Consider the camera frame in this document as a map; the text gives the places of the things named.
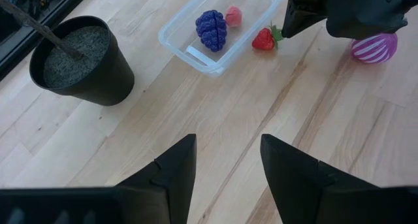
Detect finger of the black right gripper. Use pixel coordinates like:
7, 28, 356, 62
325, 0, 410, 41
280, 0, 328, 39

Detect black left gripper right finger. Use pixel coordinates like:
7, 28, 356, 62
260, 133, 383, 224

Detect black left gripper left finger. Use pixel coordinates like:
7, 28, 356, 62
114, 133, 198, 224

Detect purple white striped onion toy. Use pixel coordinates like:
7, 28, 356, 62
350, 33, 399, 65

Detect pink peach toy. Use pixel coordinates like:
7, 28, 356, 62
224, 6, 243, 28

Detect red strawberry toy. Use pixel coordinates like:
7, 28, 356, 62
251, 21, 285, 52

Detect purple blackberry toy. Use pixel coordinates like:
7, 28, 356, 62
195, 9, 228, 53

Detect clear plastic food container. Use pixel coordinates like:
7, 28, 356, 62
157, 0, 285, 78

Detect green plant in black pot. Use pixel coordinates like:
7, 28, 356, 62
0, 0, 136, 107

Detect brown stick in pot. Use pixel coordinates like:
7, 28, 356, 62
0, 0, 95, 83

